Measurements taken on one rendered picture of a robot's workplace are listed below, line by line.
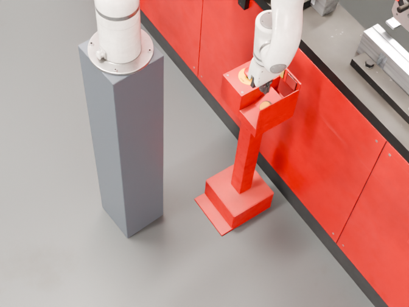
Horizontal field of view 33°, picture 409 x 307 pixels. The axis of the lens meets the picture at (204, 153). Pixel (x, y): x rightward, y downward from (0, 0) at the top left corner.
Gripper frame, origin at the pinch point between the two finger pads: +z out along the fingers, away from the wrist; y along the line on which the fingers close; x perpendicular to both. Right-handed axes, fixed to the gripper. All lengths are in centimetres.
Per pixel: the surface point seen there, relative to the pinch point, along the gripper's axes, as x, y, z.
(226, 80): -12.8, 5.6, 7.0
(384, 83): 21.9, -29.0, -3.6
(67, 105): -85, 41, 81
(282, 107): 5.0, -4.0, 8.9
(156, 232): -11, 41, 81
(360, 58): 10.2, -29.3, -3.5
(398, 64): 21.5, -33.2, -9.7
